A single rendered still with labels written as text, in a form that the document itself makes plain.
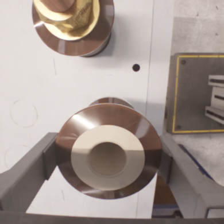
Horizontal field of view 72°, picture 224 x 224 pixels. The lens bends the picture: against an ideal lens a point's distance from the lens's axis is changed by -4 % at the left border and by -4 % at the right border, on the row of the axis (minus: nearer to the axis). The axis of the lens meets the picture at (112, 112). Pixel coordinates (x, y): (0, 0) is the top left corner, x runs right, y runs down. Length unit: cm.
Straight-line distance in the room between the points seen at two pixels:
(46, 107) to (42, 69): 7
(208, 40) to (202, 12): 26
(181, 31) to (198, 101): 71
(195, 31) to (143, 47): 159
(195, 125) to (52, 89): 140
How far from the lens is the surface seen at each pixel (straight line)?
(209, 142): 212
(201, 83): 151
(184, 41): 181
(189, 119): 154
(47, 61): 31
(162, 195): 129
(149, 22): 30
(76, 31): 19
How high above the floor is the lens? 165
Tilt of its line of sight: 76 degrees down
